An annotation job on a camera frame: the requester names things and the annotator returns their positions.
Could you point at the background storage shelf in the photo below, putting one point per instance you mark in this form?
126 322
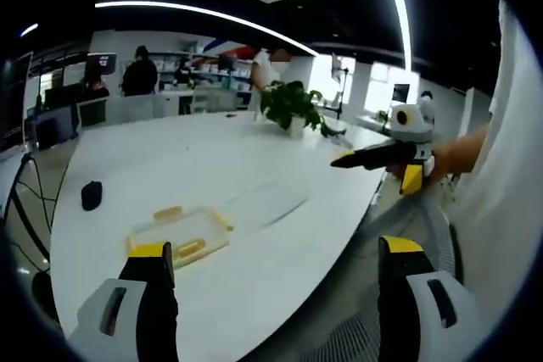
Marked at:
212 67

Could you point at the small black pouch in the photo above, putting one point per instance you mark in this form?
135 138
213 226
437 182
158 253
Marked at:
91 196

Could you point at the long curved ceiling light strip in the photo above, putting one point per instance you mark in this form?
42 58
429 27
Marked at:
203 12
403 6

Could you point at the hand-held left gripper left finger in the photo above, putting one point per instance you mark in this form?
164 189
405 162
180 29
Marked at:
127 319

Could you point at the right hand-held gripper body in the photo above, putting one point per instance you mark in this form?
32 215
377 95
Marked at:
413 124

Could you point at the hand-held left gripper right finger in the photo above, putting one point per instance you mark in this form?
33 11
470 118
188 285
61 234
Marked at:
407 319

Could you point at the green potted plant, white pot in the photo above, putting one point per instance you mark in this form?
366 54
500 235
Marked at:
288 103

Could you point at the clear food container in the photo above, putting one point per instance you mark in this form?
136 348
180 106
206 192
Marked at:
186 230

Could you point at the dark computer monitor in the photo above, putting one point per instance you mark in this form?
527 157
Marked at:
102 62

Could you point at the clear plastic container lid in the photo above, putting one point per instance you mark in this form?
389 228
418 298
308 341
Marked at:
267 205

